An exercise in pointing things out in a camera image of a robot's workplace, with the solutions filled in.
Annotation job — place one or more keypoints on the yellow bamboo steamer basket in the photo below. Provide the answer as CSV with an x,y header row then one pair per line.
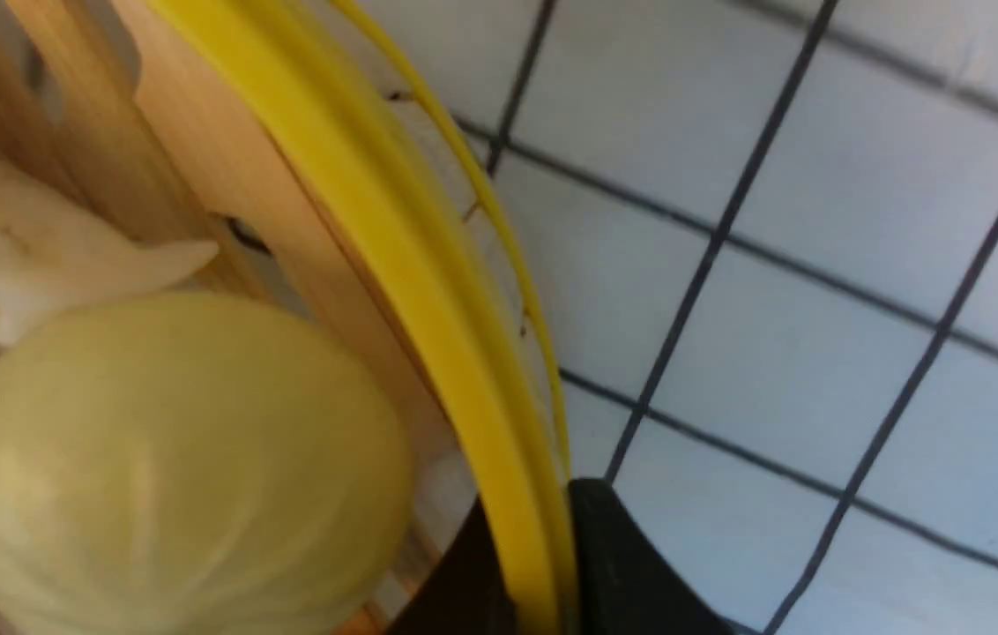
x,y
300,140

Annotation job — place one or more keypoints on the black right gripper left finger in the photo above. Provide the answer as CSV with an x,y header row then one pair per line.
x,y
465,594

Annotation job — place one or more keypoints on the white checkered tablecloth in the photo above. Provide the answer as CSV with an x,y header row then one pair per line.
x,y
765,234

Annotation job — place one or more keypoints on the green round bun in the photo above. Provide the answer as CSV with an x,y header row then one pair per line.
x,y
194,463

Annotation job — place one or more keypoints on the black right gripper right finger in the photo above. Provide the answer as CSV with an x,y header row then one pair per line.
x,y
626,585

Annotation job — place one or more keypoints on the white dumpling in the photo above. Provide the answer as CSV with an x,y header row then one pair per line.
x,y
56,256

